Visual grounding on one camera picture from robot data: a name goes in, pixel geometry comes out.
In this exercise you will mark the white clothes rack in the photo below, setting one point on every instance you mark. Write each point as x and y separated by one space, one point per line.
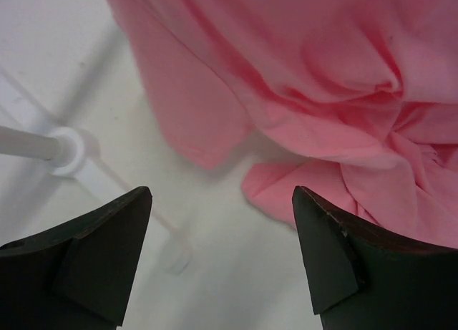
72 154

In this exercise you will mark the pink t shirt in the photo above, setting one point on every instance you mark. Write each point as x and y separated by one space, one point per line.
365 90

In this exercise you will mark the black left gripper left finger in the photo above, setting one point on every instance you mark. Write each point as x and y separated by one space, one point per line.
79 274

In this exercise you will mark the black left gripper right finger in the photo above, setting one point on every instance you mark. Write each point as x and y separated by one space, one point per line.
362 276

